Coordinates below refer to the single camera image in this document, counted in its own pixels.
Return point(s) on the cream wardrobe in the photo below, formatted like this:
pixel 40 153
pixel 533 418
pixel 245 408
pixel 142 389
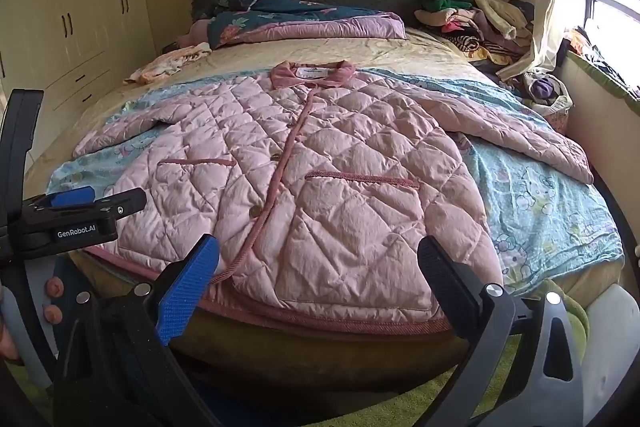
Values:
pixel 75 7

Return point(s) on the pink pillow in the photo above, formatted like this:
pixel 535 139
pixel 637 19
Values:
pixel 195 32

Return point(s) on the basket of clothes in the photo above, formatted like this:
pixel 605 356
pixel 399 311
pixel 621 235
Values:
pixel 545 92

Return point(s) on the pink quilted jacket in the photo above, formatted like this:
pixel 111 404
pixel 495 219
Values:
pixel 320 177

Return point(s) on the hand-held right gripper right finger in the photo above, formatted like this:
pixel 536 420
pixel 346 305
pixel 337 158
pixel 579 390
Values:
pixel 447 289

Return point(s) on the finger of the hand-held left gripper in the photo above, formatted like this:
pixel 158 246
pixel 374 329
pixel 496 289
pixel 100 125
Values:
pixel 72 197
pixel 125 204

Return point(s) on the teal floral quilt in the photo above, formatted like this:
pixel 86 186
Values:
pixel 280 14

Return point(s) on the light blue cartoon bedsheet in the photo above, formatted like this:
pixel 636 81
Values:
pixel 530 197

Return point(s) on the green window seat cushion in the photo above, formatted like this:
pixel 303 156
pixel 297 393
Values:
pixel 607 74

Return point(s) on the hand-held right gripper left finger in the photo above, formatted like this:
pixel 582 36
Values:
pixel 190 287

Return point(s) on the person's left hand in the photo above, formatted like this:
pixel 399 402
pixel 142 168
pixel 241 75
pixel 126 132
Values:
pixel 7 332

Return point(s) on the pile of mixed clothes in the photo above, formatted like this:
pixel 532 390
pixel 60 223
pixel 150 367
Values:
pixel 475 17

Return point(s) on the peach floral cloth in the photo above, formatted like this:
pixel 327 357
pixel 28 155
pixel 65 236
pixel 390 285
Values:
pixel 170 62

